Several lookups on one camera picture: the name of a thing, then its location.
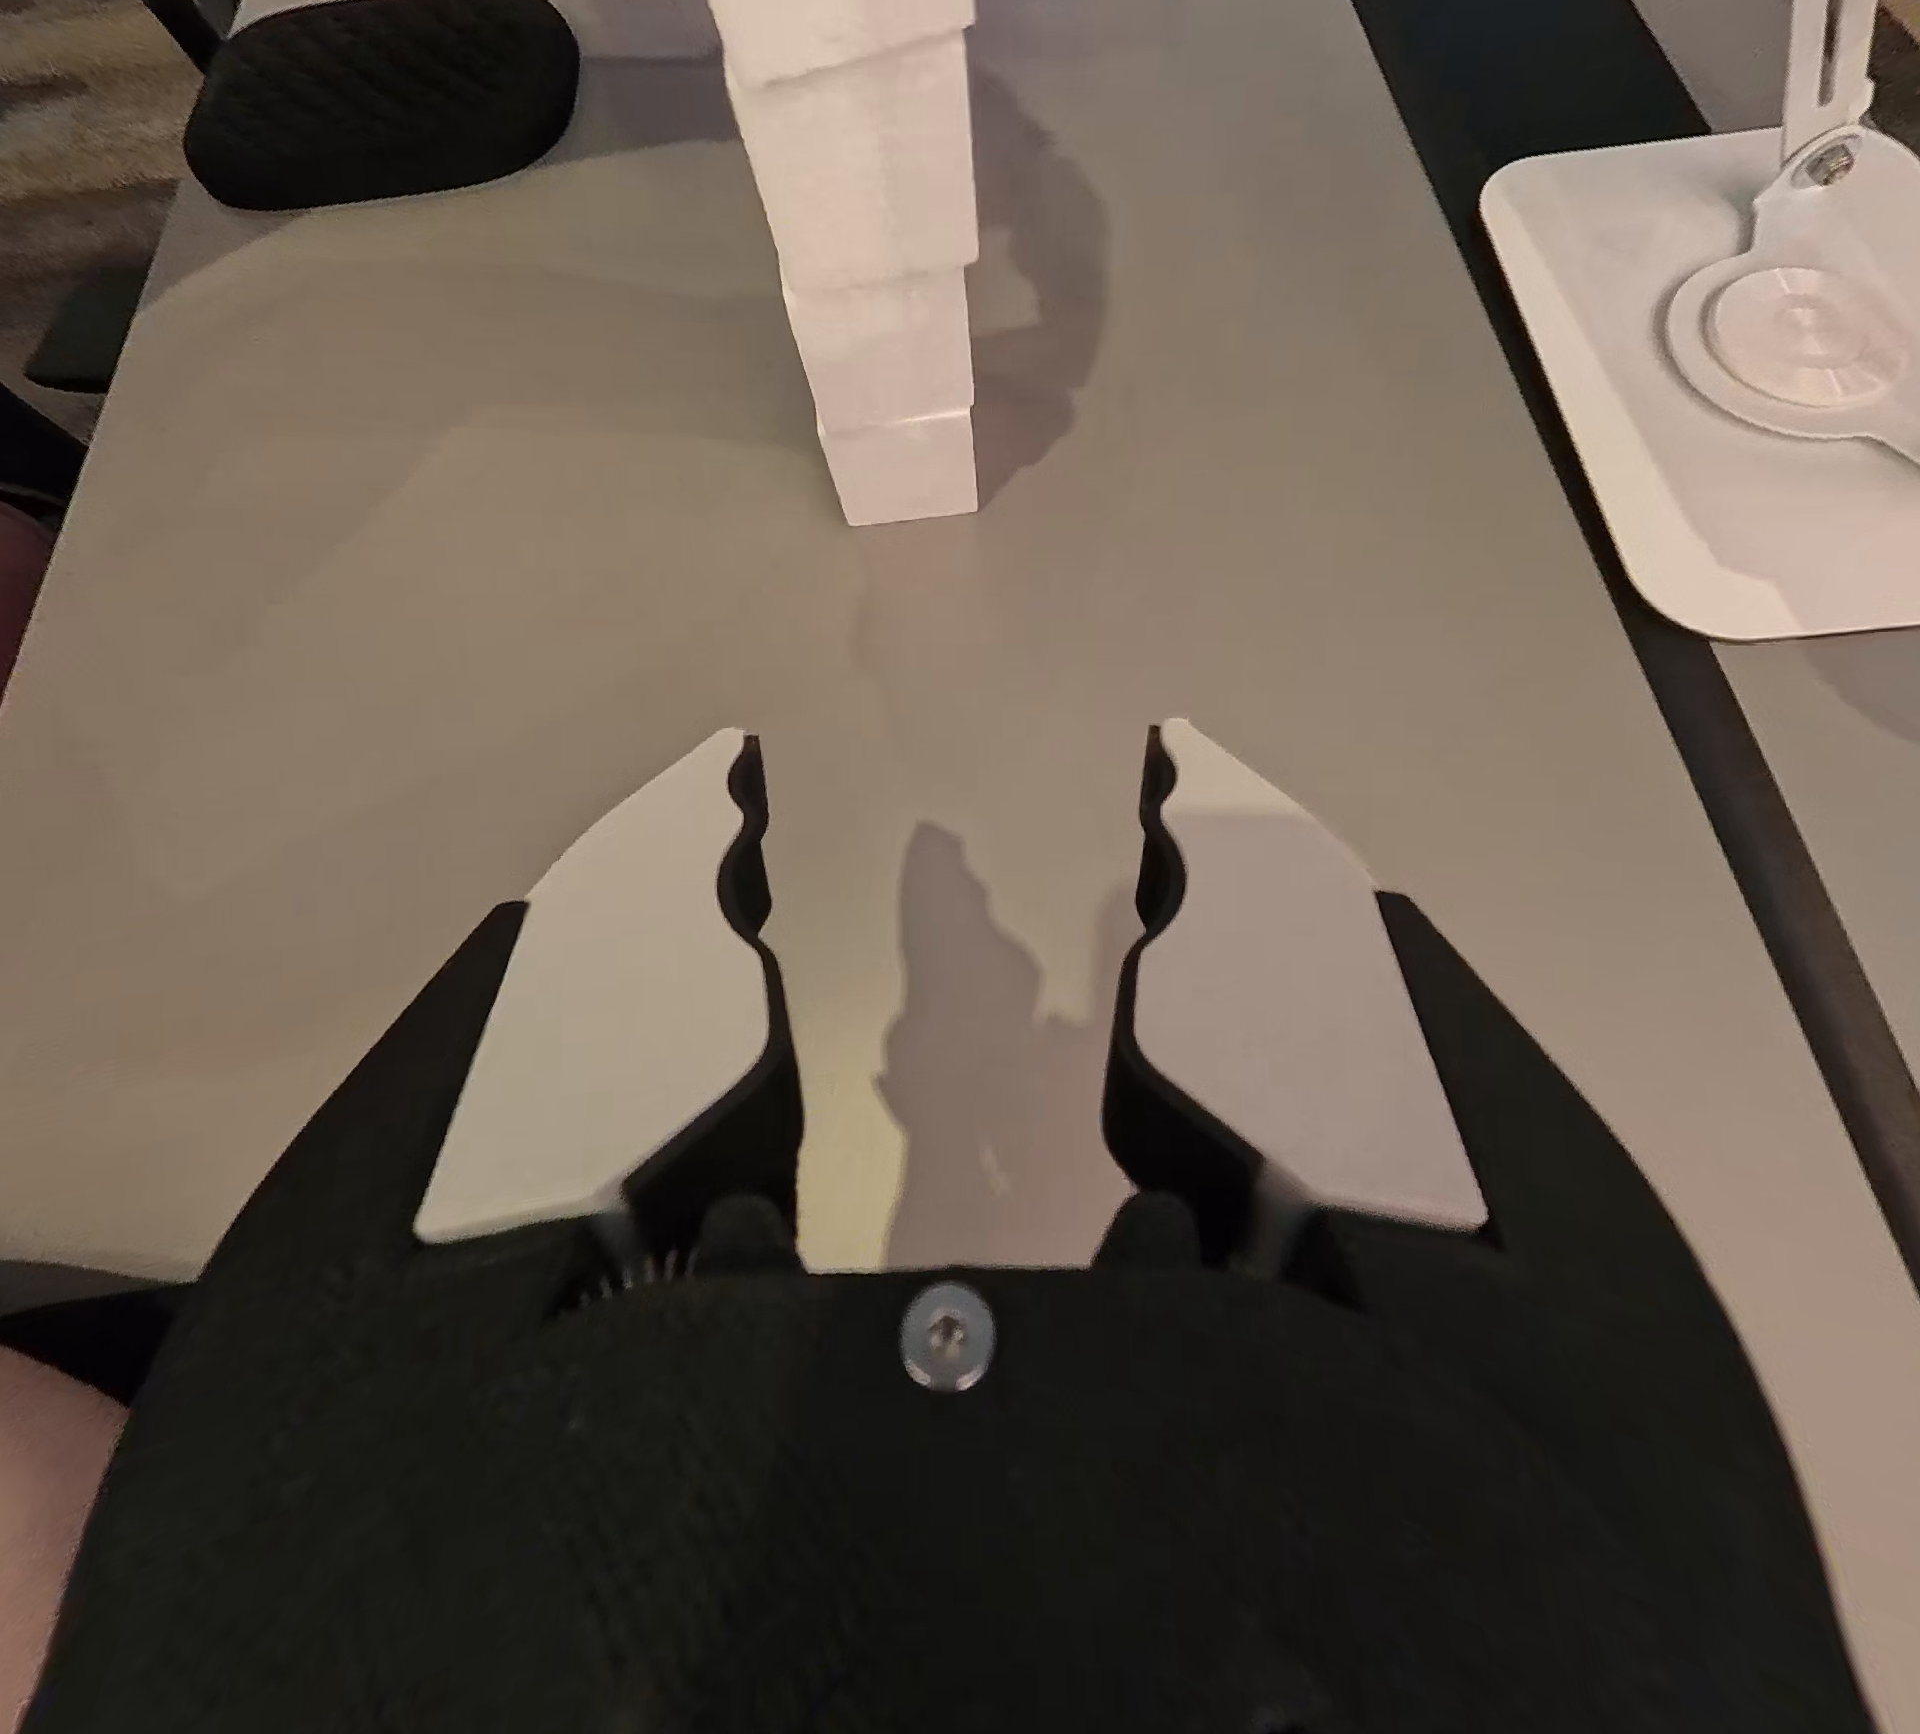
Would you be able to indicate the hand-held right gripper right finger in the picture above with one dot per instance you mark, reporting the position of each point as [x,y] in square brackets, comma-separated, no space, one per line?
[1305,1029]

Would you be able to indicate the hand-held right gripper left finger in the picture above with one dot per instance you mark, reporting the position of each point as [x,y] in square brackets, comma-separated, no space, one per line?
[601,1029]

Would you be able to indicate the person's right forearm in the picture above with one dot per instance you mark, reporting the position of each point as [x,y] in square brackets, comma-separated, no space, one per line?
[52,1508]

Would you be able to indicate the black chair armrest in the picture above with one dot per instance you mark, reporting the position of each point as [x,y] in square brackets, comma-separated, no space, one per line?
[374,93]

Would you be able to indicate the black wrist rest pad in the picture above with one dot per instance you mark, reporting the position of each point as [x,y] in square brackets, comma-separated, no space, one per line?
[90,1329]

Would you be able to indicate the wooden board document stand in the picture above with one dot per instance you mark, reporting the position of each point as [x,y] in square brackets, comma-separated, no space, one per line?
[1620,415]

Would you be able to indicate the black flat object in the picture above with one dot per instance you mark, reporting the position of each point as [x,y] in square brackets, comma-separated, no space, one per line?
[83,333]

